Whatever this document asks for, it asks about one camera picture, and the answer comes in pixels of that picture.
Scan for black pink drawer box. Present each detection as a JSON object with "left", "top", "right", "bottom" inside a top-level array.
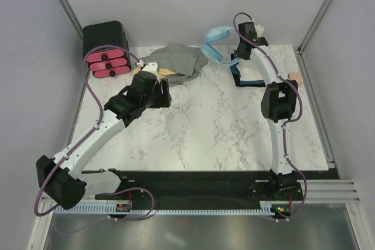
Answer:
[{"left": 83, "top": 20, "right": 131, "bottom": 78}]

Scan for light blue headphones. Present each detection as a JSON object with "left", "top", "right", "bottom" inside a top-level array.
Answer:
[{"left": 200, "top": 26, "right": 240, "bottom": 66}]

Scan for white blue folded t shirt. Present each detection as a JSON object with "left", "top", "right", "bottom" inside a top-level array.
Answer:
[{"left": 230, "top": 59, "right": 265, "bottom": 87}]

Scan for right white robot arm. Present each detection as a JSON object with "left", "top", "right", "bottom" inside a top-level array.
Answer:
[{"left": 234, "top": 21, "right": 302, "bottom": 200}]

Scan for grey t shirt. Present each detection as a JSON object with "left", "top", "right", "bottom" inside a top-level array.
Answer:
[{"left": 141, "top": 43, "right": 208, "bottom": 85}]

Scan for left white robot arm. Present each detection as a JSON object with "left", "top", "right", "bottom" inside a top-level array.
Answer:
[{"left": 36, "top": 63, "right": 171, "bottom": 210}]

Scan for yellow t shirt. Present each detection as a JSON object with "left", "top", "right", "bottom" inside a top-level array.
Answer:
[{"left": 132, "top": 67, "right": 176, "bottom": 77}]

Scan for light blue cable duct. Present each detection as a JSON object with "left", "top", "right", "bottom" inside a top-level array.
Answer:
[{"left": 54, "top": 201, "right": 275, "bottom": 216}]

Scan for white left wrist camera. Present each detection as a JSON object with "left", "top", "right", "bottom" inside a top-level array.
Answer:
[{"left": 141, "top": 62, "right": 160, "bottom": 81}]

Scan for pink cube power strip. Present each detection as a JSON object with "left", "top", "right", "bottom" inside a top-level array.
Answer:
[{"left": 288, "top": 73, "right": 303, "bottom": 85}]

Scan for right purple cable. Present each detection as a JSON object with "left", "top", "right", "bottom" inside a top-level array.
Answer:
[{"left": 233, "top": 12, "right": 308, "bottom": 223}]

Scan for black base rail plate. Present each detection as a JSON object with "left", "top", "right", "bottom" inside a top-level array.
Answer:
[{"left": 83, "top": 169, "right": 304, "bottom": 211}]

